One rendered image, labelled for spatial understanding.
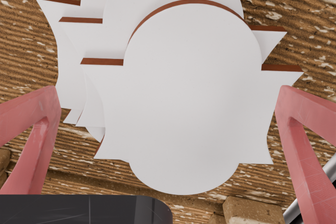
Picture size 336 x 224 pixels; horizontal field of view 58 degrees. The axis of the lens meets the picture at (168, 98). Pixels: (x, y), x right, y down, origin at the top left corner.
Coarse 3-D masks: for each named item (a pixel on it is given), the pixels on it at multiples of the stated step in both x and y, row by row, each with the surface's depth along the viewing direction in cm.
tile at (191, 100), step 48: (192, 0) 15; (144, 48) 16; (192, 48) 16; (240, 48) 16; (144, 96) 17; (192, 96) 17; (240, 96) 17; (144, 144) 19; (192, 144) 19; (240, 144) 19; (192, 192) 22
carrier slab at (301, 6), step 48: (0, 0) 20; (240, 0) 20; (288, 0) 20; (0, 48) 22; (48, 48) 22; (288, 48) 21; (0, 96) 24; (96, 144) 27; (240, 192) 30; (288, 192) 30
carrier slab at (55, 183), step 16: (48, 176) 29; (64, 176) 30; (80, 176) 30; (48, 192) 31; (64, 192) 31; (80, 192) 31; (96, 192) 31; (112, 192) 30; (128, 192) 31; (144, 192) 31; (160, 192) 32; (176, 208) 32; (192, 208) 32; (208, 208) 32
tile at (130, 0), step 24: (120, 0) 15; (144, 0) 15; (168, 0) 15; (216, 0) 15; (72, 24) 16; (96, 24) 16; (120, 24) 16; (96, 48) 17; (120, 48) 17; (264, 48) 16; (96, 96) 18; (96, 120) 19
